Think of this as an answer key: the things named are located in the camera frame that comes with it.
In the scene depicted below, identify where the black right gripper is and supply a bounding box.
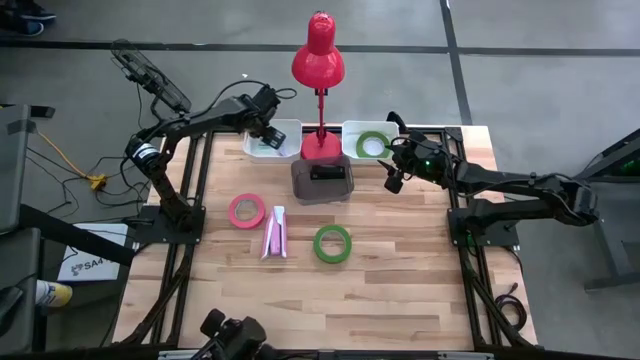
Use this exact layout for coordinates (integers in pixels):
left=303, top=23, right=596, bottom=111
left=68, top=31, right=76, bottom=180
left=377, top=130, right=426, bottom=195

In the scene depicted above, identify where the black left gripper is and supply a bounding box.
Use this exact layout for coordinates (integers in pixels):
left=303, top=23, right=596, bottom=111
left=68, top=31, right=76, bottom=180
left=239, top=85, right=288, bottom=151

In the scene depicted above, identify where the green tape roll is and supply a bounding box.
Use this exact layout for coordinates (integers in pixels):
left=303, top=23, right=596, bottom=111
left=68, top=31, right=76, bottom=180
left=355, top=130, right=393, bottom=160
left=312, top=223, right=354, bottom=265

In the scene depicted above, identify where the black stapler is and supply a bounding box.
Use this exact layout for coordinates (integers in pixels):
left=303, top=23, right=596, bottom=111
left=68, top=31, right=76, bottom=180
left=309, top=164, right=348, bottom=182

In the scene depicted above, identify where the red tape roll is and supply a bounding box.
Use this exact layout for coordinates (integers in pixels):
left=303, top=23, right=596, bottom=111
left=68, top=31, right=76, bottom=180
left=227, top=192, right=268, bottom=231

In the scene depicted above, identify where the pink and white stapler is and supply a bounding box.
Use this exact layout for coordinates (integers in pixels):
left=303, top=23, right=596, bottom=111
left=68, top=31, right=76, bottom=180
left=259, top=204, right=290, bottom=262

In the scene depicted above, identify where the white plastic bin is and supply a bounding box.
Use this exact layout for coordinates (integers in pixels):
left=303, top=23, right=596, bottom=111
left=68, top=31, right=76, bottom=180
left=340, top=119, right=403, bottom=167
left=242, top=117, right=304, bottom=165

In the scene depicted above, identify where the black table clamp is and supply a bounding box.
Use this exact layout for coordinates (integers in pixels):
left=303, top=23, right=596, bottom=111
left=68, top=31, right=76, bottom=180
left=385, top=110, right=410, bottom=134

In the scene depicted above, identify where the grey translucent plastic bin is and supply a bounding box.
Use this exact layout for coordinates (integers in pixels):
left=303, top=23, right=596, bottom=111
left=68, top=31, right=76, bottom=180
left=290, top=154, right=356, bottom=206

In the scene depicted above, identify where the red desk lamp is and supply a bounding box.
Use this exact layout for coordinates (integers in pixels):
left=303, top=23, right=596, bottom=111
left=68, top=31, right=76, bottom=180
left=290, top=10, right=347, bottom=162

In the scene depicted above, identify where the white printed cardboard box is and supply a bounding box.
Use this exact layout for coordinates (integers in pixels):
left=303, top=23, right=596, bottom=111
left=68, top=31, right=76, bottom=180
left=56, top=221, right=130, bottom=284

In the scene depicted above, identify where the black beam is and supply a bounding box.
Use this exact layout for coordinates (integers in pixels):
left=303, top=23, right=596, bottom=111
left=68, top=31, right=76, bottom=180
left=18, top=203, right=137, bottom=267

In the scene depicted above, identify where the black side table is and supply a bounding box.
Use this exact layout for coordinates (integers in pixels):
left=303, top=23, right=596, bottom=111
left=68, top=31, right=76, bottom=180
left=550, top=127, right=640, bottom=292

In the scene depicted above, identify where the grey cabinet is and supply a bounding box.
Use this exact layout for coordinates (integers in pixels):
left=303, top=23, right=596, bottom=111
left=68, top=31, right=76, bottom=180
left=0, top=103, right=32, bottom=236

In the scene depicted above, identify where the person's shoe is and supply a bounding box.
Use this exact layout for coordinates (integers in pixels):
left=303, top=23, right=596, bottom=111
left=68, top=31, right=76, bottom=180
left=19, top=2, right=57, bottom=22
left=0, top=17, right=45, bottom=37

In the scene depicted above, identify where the yellow and white spray can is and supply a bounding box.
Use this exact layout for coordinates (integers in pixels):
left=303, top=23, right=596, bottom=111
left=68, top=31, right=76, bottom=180
left=34, top=279, right=74, bottom=309

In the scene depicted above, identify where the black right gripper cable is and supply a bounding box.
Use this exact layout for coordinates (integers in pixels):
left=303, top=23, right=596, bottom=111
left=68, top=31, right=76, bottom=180
left=387, top=133, right=417, bottom=152

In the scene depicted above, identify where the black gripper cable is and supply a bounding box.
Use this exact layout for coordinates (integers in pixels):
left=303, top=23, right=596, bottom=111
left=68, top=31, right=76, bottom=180
left=387, top=133, right=417, bottom=152
left=207, top=78, right=299, bottom=119

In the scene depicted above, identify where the black aluminium table frame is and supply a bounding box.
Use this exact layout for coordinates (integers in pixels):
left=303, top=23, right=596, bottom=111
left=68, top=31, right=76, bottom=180
left=112, top=122, right=540, bottom=351

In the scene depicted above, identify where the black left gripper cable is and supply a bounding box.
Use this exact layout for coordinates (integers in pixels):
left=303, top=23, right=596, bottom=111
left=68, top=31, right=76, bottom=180
left=207, top=78, right=299, bottom=119

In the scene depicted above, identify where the black floor cable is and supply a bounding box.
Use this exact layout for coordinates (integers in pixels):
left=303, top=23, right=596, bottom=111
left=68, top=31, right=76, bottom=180
left=122, top=82, right=149, bottom=136

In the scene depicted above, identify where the coiled black cable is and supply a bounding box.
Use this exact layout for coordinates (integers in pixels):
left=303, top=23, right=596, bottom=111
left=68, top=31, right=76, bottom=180
left=493, top=281, right=529, bottom=332

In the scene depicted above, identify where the silver metal bracket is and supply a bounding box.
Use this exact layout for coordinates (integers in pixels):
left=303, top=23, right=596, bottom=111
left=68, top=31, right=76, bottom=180
left=157, top=349, right=217, bottom=360
left=437, top=351, right=496, bottom=360

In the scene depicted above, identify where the yellow floor cable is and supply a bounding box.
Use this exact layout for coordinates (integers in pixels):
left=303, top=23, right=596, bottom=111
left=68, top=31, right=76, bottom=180
left=37, top=130, right=99, bottom=180

